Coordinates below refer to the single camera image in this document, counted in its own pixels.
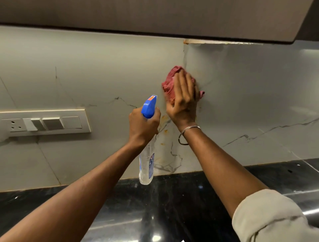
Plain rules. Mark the person's right hand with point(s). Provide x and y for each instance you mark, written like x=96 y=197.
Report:
x=183 y=104

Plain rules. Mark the person's left hand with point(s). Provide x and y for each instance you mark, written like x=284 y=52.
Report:
x=144 y=127

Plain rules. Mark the clear spray bottle blue nozzle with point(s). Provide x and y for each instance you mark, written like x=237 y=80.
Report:
x=149 y=107

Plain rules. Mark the pink checked cleaning cloth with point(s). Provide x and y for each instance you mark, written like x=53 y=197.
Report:
x=170 y=82

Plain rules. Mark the person's right forearm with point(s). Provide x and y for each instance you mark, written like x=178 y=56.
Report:
x=224 y=167

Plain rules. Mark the person's left forearm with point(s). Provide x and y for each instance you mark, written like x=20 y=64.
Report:
x=67 y=197

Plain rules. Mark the silver bangle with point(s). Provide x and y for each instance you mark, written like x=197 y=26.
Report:
x=189 y=128

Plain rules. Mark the brown upper cabinet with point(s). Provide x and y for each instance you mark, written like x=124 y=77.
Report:
x=154 y=17

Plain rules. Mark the white shirt sleeve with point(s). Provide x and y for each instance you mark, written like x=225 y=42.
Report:
x=274 y=219

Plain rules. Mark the white switch panel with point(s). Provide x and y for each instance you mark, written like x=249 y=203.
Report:
x=47 y=123

